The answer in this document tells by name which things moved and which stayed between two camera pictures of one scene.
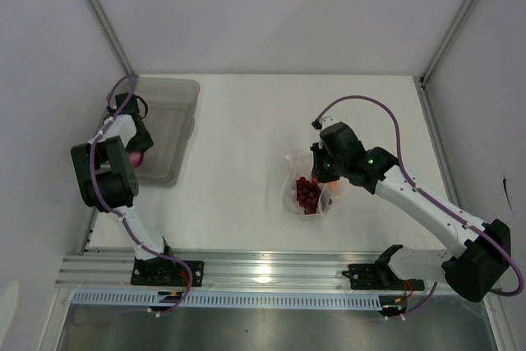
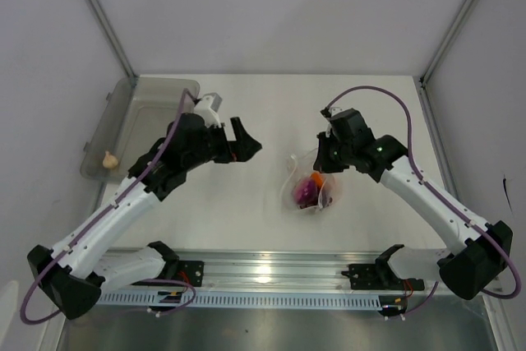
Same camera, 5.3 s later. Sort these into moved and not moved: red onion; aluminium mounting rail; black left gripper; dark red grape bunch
Moved: black left gripper; red onion; dark red grape bunch
Not moved: aluminium mounting rail
